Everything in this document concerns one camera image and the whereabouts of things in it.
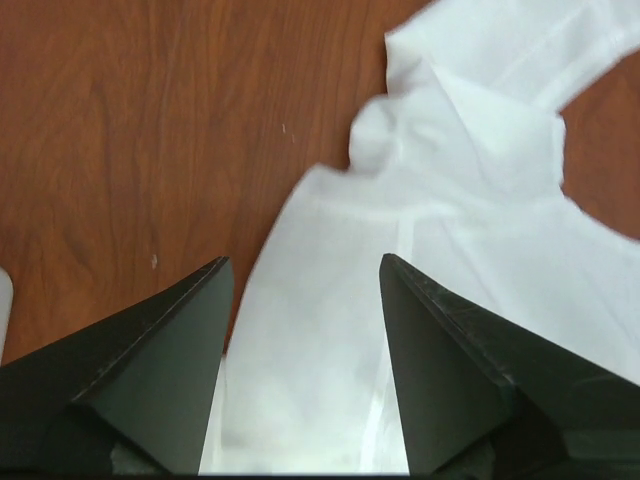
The white long sleeve shirt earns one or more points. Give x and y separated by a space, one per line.
458 169

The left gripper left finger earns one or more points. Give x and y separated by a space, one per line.
130 394

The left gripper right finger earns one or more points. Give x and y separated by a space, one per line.
480 395

